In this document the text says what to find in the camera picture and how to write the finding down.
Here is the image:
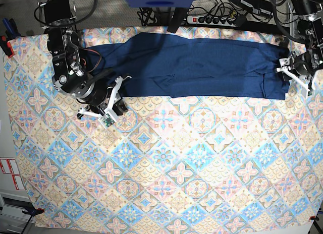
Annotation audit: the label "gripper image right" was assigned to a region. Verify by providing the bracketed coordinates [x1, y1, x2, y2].
[276, 52, 315, 97]

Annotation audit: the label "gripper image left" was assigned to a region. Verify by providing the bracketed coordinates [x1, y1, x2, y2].
[77, 76, 132, 128]

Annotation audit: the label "blue long-sleeve T-shirt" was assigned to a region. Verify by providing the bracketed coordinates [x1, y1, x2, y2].
[81, 33, 289, 100]

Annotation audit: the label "patterned tile tablecloth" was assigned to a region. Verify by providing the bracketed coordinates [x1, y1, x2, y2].
[2, 35, 322, 233]

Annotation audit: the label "white power strip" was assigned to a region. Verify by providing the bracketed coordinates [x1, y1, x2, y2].
[186, 15, 235, 27]

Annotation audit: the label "red white label stickers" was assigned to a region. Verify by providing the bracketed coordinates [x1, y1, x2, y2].
[1, 158, 25, 191]

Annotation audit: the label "red black clamp left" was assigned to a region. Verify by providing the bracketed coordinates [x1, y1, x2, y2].
[1, 36, 14, 58]

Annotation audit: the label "black clamp lower left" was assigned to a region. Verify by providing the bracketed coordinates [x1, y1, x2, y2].
[22, 207, 44, 217]

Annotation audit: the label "blue clamp upper left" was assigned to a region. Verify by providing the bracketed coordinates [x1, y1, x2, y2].
[3, 18, 21, 40]

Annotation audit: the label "black clamp lower right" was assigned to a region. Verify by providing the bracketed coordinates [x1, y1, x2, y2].
[310, 216, 319, 221]

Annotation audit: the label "black center post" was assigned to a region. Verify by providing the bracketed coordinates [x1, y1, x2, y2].
[167, 8, 189, 34]

